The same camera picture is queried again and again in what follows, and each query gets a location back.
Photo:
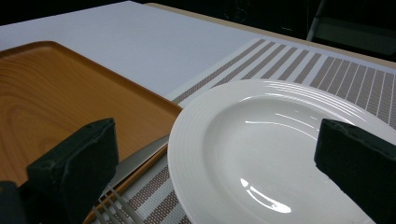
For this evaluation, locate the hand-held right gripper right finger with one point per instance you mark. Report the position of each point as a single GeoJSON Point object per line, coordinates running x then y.
{"type": "Point", "coordinates": [361, 161]}

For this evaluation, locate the brown wooden tray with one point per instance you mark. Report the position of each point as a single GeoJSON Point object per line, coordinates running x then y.
{"type": "Point", "coordinates": [62, 90]}

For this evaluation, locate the grey striped placemat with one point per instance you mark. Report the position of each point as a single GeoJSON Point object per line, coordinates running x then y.
{"type": "Point", "coordinates": [295, 65]}

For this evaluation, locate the white-legged desk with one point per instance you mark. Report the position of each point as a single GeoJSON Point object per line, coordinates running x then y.
{"type": "Point", "coordinates": [355, 34]}

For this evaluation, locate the white round plate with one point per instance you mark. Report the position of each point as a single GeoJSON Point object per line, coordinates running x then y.
{"type": "Point", "coordinates": [249, 155]}

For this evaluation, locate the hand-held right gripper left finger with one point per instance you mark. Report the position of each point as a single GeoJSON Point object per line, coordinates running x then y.
{"type": "Point", "coordinates": [77, 168]}

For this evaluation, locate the light wooden table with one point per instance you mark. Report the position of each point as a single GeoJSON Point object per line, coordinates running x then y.
{"type": "Point", "coordinates": [249, 27]}

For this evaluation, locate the silver fork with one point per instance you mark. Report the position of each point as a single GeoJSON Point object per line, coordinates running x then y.
{"type": "Point", "coordinates": [120, 207]}

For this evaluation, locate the silver table knife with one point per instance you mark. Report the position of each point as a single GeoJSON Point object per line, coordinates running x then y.
{"type": "Point", "coordinates": [140, 159]}

